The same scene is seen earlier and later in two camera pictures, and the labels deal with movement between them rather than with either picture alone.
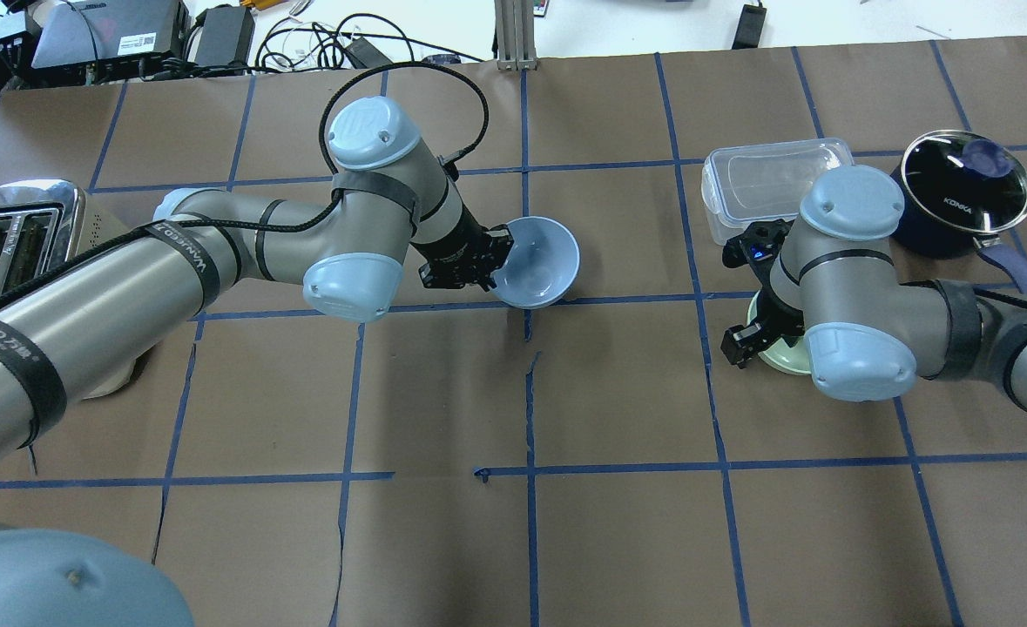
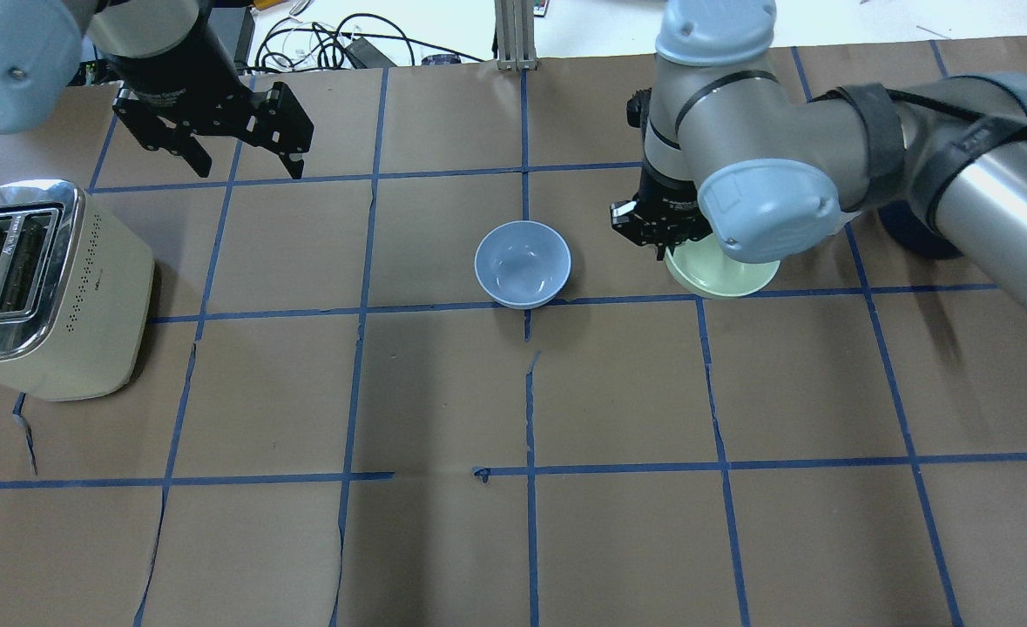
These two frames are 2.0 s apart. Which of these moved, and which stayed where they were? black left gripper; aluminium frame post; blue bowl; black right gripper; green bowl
Moved: black left gripper; black right gripper; green bowl
Stayed: blue bowl; aluminium frame post
